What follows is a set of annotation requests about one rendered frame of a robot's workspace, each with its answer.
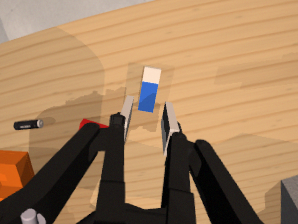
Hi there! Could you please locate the black aa battery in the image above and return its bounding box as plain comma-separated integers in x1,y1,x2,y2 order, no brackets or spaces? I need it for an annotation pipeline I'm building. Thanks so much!
13,119,44,130

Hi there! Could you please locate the blue and white eraser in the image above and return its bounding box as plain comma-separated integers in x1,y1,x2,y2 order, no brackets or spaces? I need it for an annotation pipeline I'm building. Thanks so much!
138,66,161,113

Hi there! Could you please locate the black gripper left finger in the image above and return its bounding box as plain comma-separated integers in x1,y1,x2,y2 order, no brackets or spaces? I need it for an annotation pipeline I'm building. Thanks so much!
0,95,134,224

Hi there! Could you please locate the red 9v battery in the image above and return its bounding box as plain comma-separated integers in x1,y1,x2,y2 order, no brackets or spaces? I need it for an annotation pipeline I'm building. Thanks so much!
79,119,109,129

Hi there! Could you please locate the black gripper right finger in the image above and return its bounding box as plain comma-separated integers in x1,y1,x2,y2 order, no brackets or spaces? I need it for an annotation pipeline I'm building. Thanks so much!
161,101,264,224

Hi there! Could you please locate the orange three-compartment bin rack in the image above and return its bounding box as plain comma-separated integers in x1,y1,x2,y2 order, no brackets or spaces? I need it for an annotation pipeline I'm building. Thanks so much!
0,150,35,201

